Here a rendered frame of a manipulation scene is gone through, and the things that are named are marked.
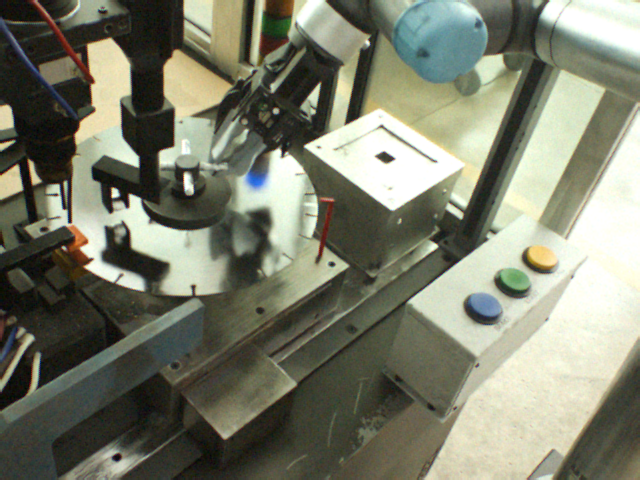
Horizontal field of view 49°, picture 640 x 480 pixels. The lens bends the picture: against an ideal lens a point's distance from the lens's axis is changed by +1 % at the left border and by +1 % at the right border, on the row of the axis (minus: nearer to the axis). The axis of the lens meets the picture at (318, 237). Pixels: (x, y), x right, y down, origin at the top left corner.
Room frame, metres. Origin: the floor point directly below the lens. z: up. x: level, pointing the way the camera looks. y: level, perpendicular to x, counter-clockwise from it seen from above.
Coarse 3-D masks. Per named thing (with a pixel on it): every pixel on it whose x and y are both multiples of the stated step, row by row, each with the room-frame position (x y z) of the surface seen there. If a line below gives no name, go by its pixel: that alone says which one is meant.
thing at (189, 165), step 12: (180, 156) 0.65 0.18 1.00; (192, 156) 0.66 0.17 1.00; (168, 168) 0.63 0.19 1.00; (180, 168) 0.63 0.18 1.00; (192, 168) 0.64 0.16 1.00; (204, 168) 0.65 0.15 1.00; (216, 168) 0.65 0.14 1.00; (180, 180) 0.63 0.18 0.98; (192, 180) 0.63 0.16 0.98; (192, 192) 0.60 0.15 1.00
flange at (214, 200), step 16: (208, 176) 0.68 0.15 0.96; (224, 176) 0.68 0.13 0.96; (176, 192) 0.62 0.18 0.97; (208, 192) 0.65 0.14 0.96; (224, 192) 0.65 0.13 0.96; (160, 208) 0.60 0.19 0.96; (176, 208) 0.61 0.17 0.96; (192, 208) 0.61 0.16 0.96; (208, 208) 0.62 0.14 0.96; (224, 208) 0.63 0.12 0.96; (176, 224) 0.59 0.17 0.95; (192, 224) 0.59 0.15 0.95
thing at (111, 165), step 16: (112, 160) 0.59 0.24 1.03; (144, 160) 0.56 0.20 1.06; (96, 176) 0.57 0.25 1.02; (112, 176) 0.57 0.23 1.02; (128, 176) 0.57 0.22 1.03; (144, 176) 0.56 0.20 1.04; (160, 176) 0.58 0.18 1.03; (128, 192) 0.56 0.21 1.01; (144, 192) 0.56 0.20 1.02; (160, 192) 0.56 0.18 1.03; (112, 208) 0.57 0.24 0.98; (128, 208) 0.58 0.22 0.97
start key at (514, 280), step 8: (504, 272) 0.67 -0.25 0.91; (512, 272) 0.68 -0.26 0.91; (520, 272) 0.68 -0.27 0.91; (504, 280) 0.66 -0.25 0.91; (512, 280) 0.66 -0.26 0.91; (520, 280) 0.66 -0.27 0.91; (528, 280) 0.67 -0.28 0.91; (512, 288) 0.65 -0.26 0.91; (520, 288) 0.65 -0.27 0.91; (528, 288) 0.66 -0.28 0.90
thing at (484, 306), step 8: (472, 296) 0.62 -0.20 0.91; (480, 296) 0.62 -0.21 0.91; (488, 296) 0.62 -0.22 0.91; (472, 304) 0.60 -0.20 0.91; (480, 304) 0.61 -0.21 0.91; (488, 304) 0.61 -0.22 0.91; (496, 304) 0.61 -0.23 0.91; (472, 312) 0.60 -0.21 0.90; (480, 312) 0.59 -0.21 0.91; (488, 312) 0.60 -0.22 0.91; (496, 312) 0.60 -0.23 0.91; (488, 320) 0.59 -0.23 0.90
